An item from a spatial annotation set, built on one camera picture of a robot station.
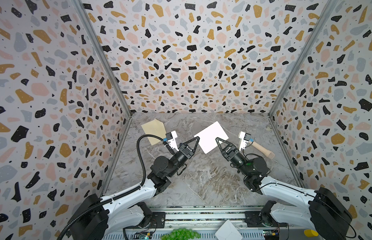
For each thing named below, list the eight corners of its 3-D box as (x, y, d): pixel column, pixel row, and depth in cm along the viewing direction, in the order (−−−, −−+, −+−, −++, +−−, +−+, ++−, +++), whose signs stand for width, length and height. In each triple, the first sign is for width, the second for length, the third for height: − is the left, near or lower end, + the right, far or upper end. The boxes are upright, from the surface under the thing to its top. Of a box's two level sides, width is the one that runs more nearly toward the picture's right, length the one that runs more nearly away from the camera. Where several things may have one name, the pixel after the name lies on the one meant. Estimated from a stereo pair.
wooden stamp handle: (269, 161, 98) (272, 158, 94) (248, 144, 107) (249, 141, 103) (272, 158, 100) (275, 154, 96) (251, 141, 108) (253, 138, 105)
